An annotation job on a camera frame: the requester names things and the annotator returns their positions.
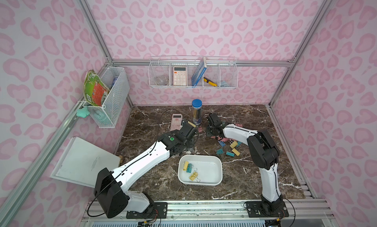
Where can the white paper board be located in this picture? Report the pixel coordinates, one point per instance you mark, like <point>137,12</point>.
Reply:
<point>81,162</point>

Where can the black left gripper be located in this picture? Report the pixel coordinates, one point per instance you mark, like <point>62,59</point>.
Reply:
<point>190,131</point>

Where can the blue book in shelf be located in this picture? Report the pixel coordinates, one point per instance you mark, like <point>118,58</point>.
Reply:
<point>199,72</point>

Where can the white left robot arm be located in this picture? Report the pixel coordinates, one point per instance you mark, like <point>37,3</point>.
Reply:
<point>112,187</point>

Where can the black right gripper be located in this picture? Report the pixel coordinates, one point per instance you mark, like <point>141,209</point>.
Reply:
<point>212,121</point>

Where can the white storage tray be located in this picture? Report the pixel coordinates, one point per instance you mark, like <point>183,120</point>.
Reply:
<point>209,170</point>

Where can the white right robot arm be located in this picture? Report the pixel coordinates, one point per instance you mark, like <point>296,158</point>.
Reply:
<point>263,151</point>

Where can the yellow binder clip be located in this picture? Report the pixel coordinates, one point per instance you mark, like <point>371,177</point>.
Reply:
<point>193,176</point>

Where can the blue lid pencil tube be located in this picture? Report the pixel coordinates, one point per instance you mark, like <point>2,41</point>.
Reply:
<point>197,111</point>

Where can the white wire wall shelf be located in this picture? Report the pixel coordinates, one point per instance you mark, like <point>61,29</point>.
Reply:
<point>221,70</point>

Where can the mint green wall hook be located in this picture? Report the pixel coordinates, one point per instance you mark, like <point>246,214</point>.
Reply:
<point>83,112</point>

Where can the yellow utility knife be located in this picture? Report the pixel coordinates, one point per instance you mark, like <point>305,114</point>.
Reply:
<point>211,83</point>

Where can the teal binder clip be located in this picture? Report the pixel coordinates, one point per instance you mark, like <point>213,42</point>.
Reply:
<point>189,168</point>

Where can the pink calculator on table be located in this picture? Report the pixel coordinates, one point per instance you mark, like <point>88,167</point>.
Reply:
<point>176,122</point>

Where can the green snack bag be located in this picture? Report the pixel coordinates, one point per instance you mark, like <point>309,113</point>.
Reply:
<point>95,91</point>

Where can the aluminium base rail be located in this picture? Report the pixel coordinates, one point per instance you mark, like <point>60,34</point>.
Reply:
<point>195,210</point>

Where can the white mesh wall basket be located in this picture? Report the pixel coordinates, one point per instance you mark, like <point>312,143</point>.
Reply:
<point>107,115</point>

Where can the white calculator in shelf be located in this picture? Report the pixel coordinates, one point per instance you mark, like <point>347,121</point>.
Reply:
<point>180,76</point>

